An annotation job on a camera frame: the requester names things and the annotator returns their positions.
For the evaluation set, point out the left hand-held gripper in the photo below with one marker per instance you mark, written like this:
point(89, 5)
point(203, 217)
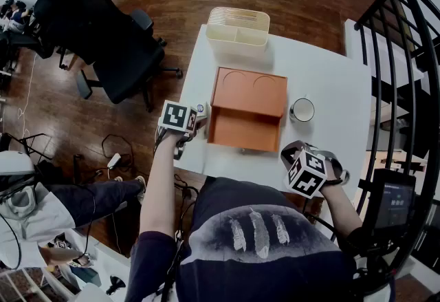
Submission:
point(177, 116)

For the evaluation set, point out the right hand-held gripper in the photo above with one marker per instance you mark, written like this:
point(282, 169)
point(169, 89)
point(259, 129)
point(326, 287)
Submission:
point(306, 173)

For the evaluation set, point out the white box with blue logo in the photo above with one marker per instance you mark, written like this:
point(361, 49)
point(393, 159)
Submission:
point(201, 108)

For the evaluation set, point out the person's left forearm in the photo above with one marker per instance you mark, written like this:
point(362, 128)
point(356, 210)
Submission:
point(161, 183)

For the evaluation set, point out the person's right forearm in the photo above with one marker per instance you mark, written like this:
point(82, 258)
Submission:
point(338, 204)

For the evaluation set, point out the white mug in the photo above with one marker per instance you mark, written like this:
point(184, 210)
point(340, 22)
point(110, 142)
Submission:
point(302, 110)

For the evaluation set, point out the orange wooden drawer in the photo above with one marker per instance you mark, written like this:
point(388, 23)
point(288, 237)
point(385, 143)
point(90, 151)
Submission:
point(244, 130)

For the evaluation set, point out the orange wooden drawer box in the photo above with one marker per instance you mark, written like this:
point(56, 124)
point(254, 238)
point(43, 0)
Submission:
point(249, 91)

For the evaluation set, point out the white power adapter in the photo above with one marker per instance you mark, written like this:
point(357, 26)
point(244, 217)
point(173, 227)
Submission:
point(113, 160)

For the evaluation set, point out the black screen device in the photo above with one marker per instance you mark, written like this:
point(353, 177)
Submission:
point(393, 201)

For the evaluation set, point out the person's dark printed t-shirt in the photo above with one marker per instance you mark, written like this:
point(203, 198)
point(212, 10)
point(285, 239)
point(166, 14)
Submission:
point(261, 259)

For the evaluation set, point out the black office chair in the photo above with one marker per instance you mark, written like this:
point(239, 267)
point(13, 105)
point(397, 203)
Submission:
point(113, 42)

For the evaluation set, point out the cream plastic organizer basket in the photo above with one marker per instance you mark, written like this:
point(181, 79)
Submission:
point(237, 30)

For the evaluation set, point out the black folding stand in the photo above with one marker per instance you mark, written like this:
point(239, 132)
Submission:
point(27, 144)

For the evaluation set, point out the black metal railing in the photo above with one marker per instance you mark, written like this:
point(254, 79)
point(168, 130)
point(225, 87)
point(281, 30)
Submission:
point(405, 53)

